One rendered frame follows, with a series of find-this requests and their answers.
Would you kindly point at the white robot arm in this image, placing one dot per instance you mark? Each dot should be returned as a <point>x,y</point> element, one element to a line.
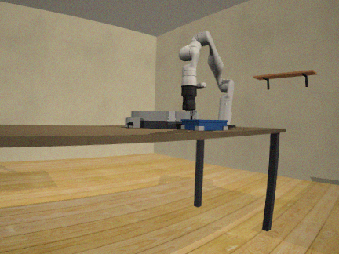
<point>191,53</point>

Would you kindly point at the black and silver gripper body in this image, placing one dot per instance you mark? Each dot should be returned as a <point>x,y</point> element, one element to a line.
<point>189,91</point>

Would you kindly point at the blue crate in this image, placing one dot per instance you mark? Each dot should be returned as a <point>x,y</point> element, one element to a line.
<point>202,125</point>

